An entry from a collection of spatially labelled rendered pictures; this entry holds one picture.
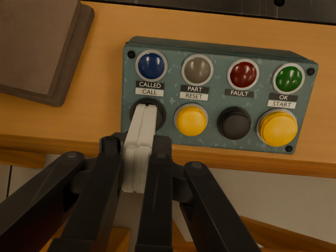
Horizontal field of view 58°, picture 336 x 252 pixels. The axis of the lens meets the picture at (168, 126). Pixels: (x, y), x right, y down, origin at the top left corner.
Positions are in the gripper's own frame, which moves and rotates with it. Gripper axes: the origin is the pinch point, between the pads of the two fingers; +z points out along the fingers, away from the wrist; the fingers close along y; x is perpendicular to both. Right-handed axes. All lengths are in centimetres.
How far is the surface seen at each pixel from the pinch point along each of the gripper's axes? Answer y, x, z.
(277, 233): 29, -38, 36
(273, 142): 10.2, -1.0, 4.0
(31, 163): -41, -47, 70
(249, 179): 37, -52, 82
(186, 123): 3.1, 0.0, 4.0
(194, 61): 3.2, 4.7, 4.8
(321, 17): 16.1, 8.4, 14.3
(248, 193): 36, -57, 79
